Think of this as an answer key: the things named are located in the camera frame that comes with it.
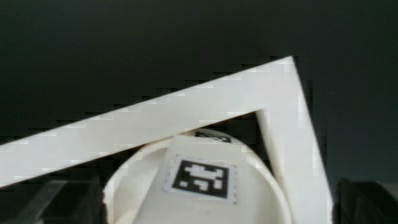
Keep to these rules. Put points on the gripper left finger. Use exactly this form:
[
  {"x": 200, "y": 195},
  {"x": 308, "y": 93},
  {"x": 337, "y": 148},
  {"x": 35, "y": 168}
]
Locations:
[{"x": 65, "y": 204}]

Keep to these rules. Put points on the white round stool seat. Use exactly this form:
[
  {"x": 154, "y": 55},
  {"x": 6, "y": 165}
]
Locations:
[{"x": 131, "y": 181}]

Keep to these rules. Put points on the white barrier wall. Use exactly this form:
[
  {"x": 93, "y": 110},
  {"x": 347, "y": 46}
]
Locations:
[
  {"x": 145, "y": 122},
  {"x": 292, "y": 144}
]

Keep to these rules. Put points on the white front barrier wall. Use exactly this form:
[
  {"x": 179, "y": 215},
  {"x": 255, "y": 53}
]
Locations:
[{"x": 145, "y": 122}]

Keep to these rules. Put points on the white right barrier wall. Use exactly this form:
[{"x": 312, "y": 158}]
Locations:
[{"x": 292, "y": 144}]

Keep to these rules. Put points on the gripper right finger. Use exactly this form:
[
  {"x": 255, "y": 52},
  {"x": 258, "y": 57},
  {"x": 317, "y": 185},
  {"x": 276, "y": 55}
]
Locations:
[{"x": 367, "y": 203}]

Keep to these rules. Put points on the white stool leg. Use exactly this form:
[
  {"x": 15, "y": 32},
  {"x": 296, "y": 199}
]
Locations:
[{"x": 214, "y": 187}]

